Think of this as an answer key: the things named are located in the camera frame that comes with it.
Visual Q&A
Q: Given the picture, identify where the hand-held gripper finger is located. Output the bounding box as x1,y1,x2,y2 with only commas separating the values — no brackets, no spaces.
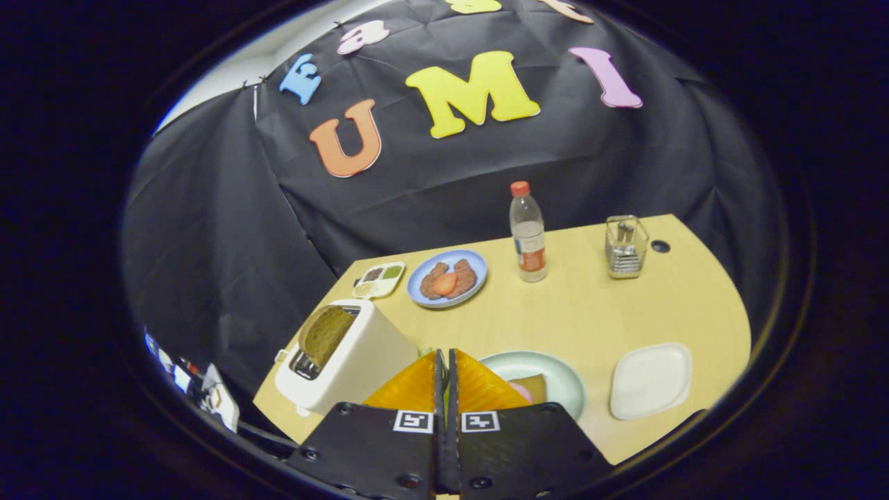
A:
448,349,615,500
285,349,446,500

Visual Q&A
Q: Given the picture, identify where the brown bread slice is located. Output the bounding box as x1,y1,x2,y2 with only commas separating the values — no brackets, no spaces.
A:
300,306,356,367

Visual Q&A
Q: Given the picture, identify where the yellow cheese slice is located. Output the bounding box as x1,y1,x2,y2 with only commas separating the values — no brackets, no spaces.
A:
514,374,549,405

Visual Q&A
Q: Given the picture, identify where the white toaster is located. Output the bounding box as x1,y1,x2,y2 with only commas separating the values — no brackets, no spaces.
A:
274,299,421,417

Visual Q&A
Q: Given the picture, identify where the pale green round plate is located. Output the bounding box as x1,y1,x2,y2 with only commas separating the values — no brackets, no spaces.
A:
479,351,588,422

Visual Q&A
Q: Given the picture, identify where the blue round plate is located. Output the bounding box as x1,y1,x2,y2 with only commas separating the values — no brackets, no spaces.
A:
406,249,488,309

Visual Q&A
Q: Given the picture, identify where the brown meat patty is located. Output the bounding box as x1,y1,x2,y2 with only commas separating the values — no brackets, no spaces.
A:
419,262,451,301
448,259,477,299

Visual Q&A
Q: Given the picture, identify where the white seasoning tray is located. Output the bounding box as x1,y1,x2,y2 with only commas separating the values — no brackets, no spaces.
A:
352,262,406,300

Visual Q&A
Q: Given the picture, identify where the clear bottle with red cap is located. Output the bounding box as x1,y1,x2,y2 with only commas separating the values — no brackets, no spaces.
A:
509,181,548,283

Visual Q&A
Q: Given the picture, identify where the white square plate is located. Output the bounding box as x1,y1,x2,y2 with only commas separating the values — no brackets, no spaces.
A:
610,342,693,421

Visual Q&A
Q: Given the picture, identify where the coloured clutter pile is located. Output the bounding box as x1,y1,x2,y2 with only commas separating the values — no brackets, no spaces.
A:
144,326,240,433

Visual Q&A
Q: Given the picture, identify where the metal wire basket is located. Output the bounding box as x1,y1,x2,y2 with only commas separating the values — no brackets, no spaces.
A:
604,215,650,280

